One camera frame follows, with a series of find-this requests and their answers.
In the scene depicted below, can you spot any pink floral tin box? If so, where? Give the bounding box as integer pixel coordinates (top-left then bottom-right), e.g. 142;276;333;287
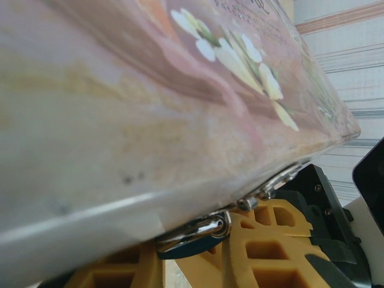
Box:
0;0;361;250

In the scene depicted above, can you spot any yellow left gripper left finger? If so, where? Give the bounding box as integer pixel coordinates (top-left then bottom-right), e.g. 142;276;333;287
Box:
67;242;164;288

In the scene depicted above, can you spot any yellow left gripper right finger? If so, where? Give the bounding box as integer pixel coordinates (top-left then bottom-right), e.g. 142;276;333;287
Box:
222;235;346;288

